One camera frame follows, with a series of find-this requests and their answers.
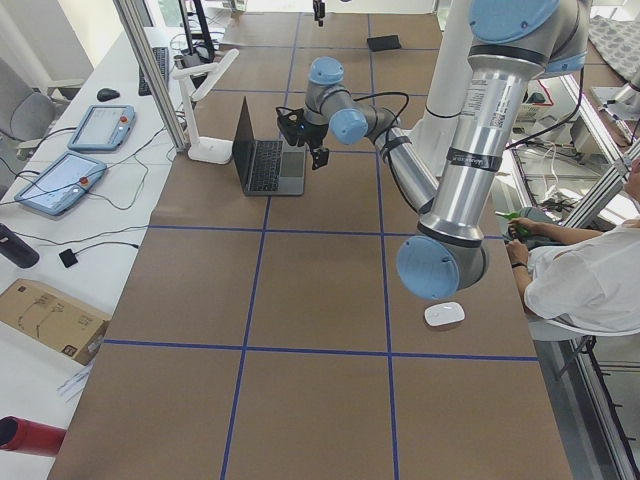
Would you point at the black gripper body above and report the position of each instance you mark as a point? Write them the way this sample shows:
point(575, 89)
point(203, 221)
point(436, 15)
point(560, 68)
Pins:
point(313, 135)

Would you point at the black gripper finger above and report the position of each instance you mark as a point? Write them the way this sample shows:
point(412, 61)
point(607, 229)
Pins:
point(317, 158)
point(324, 156)

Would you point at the grey laptop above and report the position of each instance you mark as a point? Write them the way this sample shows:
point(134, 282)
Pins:
point(266, 167)

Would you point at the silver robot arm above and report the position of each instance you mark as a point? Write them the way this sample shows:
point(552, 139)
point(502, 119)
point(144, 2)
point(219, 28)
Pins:
point(330, 108)
point(490, 52)

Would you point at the black mouse pad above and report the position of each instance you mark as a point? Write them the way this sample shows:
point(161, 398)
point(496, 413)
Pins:
point(384, 43)

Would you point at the black desk mouse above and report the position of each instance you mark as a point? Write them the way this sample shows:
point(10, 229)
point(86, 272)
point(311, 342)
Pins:
point(107, 94)

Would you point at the white computer mouse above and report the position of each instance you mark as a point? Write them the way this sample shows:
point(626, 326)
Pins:
point(443, 314)

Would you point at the blue teach pendant far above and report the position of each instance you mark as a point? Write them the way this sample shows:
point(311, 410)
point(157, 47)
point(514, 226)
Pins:
point(103, 128)

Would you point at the blue teach pendant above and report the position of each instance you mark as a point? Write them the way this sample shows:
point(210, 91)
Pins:
point(62, 184)
point(103, 128)

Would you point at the blue teach pendant near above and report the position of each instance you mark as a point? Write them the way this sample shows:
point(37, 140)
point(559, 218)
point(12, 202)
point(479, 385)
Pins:
point(62, 184)

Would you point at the person in white shirt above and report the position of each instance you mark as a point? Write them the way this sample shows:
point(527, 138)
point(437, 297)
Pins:
point(587, 279)

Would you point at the cardboard box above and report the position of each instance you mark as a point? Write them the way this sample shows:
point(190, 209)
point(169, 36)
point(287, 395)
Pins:
point(55, 319)

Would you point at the red cylinder bottle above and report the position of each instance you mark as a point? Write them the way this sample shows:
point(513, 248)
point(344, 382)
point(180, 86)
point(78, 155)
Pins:
point(30, 437)

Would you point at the overhead black camera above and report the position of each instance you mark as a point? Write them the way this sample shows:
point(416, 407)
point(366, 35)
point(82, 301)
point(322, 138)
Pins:
point(319, 11)

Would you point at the aluminium frame post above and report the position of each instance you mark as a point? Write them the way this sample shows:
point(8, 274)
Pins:
point(134, 29)

